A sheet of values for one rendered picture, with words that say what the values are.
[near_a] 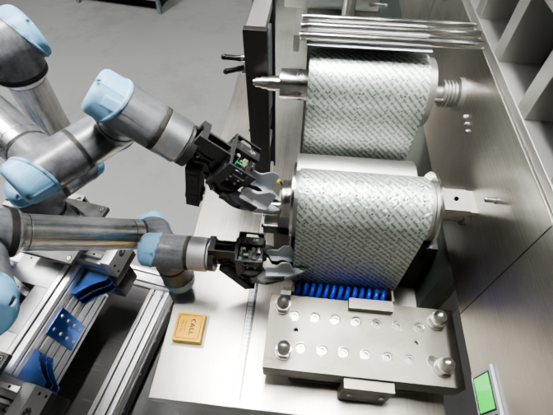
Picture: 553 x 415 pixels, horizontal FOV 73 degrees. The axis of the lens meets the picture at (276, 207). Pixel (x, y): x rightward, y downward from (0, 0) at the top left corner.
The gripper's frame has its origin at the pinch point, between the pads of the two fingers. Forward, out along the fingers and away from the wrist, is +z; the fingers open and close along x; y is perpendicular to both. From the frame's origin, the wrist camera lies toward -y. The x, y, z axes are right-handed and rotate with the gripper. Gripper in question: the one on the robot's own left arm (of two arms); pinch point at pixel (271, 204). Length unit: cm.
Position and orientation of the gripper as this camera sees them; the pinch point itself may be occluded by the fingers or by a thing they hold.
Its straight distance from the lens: 72.0
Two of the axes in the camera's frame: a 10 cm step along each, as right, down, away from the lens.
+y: 6.4, -4.1, -6.5
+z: 7.6, 4.5, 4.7
